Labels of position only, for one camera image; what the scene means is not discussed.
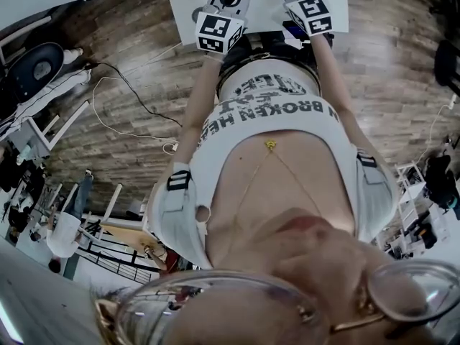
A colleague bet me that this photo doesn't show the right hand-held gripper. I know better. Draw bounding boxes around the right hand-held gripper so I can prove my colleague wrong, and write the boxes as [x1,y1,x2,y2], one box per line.
[271,0,334,38]

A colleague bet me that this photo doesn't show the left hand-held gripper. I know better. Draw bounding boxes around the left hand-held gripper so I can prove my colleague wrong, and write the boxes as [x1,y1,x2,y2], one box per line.
[193,0,255,56]

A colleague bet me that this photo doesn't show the person's right forearm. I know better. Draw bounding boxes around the person's right forearm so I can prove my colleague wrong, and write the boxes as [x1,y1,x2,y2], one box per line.
[310,34,361,124]

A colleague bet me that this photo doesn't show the person's left forearm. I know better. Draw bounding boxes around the person's left forearm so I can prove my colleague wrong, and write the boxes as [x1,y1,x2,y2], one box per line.
[180,52,224,138]

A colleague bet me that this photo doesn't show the black shorts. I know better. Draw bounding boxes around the black shorts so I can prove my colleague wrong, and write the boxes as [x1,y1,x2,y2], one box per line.
[229,32,318,65]

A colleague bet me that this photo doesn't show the black belt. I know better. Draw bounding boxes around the black belt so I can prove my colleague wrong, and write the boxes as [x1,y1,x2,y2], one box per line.
[216,50,321,86]

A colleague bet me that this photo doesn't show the white printed shirt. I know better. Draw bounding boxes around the white printed shirt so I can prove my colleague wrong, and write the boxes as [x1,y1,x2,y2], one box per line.
[146,57,400,270]

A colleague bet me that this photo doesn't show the black swivel chair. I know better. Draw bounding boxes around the black swivel chair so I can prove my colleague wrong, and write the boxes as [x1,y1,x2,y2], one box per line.
[433,39,460,97]

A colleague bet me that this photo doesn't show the person's head and chest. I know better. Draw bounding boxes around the person's head and chest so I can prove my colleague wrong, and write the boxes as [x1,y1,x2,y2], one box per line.
[204,129,460,345]

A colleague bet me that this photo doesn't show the black office chair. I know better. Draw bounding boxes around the black office chair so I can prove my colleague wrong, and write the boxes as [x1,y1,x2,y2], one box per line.
[0,42,66,121]

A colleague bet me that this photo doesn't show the white shelf rack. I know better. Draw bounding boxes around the white shelf rack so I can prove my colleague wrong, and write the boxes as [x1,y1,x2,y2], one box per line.
[394,161,433,248]

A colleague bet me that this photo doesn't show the wooden table white legs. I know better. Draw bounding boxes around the wooden table white legs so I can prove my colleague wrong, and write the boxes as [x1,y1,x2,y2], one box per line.
[99,182,163,252]

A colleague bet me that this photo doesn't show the black railing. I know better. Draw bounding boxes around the black railing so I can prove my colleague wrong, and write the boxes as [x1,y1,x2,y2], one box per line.
[77,244,161,283]

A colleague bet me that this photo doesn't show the clear-rimmed eyeglasses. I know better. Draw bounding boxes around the clear-rimmed eyeglasses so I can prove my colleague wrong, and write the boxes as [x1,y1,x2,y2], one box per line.
[94,258,460,345]

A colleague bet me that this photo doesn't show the black floor cable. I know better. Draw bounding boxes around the black floor cable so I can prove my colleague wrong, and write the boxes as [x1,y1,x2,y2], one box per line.
[85,60,185,128]

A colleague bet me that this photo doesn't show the gold necklace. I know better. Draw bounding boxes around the gold necklace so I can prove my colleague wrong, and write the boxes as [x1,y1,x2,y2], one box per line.
[229,139,323,230]

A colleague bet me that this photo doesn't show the white floor cable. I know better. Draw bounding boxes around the white floor cable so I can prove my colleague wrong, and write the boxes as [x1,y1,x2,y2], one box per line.
[412,93,460,165]
[91,75,180,155]

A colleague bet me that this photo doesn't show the white frame table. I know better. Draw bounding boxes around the white frame table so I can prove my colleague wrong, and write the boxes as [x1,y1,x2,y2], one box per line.
[25,98,91,158]

